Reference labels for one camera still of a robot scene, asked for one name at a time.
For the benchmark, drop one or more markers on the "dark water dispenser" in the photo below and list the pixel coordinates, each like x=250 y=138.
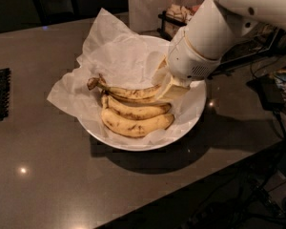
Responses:
x=56 y=11

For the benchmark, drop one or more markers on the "white bowl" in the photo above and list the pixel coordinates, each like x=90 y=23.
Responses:
x=131 y=63

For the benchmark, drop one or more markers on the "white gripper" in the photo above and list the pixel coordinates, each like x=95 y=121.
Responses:
x=188 y=59

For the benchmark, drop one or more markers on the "black power adapter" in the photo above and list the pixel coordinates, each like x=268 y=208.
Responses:
x=268 y=92

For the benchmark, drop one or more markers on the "white paper liner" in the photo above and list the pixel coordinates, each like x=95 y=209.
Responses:
x=70 y=94

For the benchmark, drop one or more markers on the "black wire snack rack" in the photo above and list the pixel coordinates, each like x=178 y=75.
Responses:
x=263 y=41

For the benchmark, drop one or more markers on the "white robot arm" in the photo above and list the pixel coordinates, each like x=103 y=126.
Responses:
x=197 y=48

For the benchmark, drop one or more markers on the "spotted banana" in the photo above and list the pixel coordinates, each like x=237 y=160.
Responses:
x=135 y=128
x=143 y=96
x=134 y=112

